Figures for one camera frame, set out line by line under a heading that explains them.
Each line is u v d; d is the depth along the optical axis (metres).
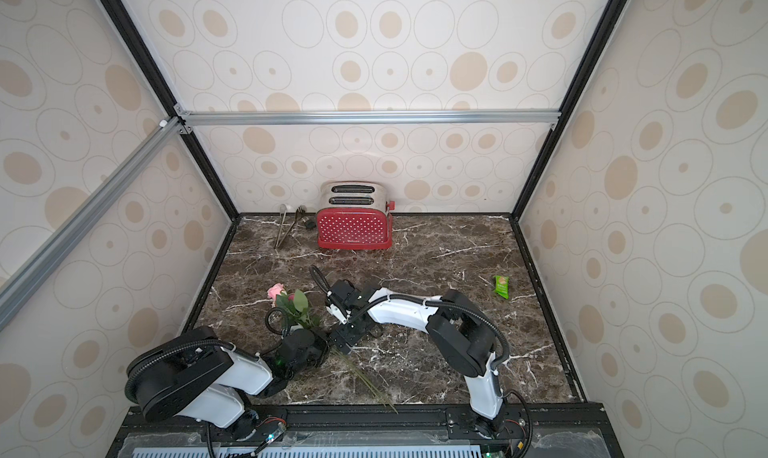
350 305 0.66
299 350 0.68
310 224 1.15
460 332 0.49
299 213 1.17
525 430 0.72
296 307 0.87
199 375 0.45
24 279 0.52
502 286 0.98
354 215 0.97
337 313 0.80
